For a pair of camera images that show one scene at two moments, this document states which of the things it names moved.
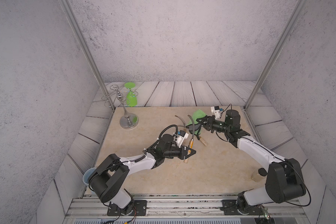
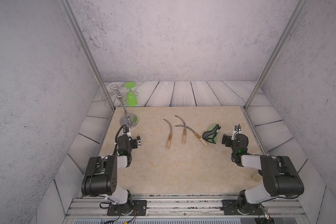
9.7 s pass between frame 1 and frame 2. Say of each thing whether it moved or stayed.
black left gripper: moved
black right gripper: moved
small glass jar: stayed
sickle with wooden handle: stayed
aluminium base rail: stayed
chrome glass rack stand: stayed
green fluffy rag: moved
